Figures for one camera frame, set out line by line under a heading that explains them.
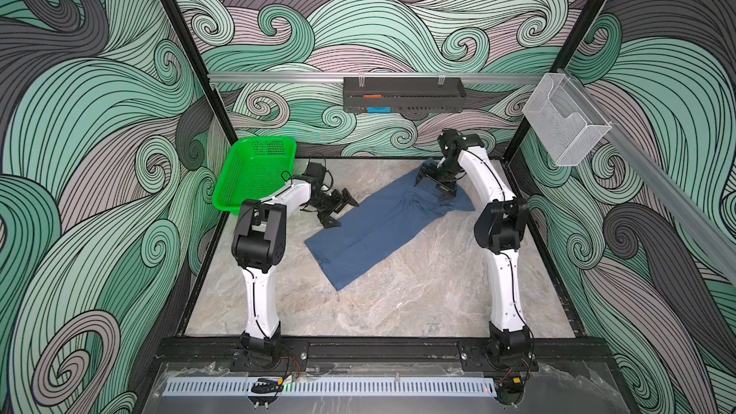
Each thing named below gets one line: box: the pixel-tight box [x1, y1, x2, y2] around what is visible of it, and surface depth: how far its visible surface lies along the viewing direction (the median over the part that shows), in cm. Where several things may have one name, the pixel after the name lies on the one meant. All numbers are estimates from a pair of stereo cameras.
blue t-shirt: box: [304, 178, 476, 292], surface depth 100 cm
